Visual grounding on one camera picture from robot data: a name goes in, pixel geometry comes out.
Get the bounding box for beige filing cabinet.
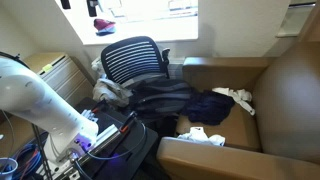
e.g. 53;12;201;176
23;51;96;108

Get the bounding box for black looped cable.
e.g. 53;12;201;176
72;120;148;180

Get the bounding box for crumpled white cloth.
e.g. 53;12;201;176
176;126;227;147

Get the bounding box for black office chair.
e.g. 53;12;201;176
99;35;172;92

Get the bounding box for black grey backpack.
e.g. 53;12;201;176
127;77;193;122

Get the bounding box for blue cable bundle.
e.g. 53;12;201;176
9;141;46;180

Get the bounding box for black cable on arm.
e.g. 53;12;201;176
0;51;32;70

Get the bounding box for green sticky note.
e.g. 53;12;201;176
41;63;55;73

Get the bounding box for white paper cup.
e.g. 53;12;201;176
0;157;19;180

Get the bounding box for navy blue clothing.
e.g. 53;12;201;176
180;89;236;127

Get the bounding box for thin black metal stand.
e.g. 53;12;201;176
30;122;55;180

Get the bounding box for black clamp orange tip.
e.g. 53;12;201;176
119;110;138;134
90;99;110;115

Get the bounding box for silver aluminium rail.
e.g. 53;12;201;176
62;124;123;175

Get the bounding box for tan leather armchair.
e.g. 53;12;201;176
155;40;320;180

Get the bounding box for white cloth with strap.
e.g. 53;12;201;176
211;86;257;117

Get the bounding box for black robot table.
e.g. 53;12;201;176
73;96;160;180

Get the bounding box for red and blue item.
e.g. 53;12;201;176
93;18;117;36

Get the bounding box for white bag behind chair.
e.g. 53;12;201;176
90;55;107;80

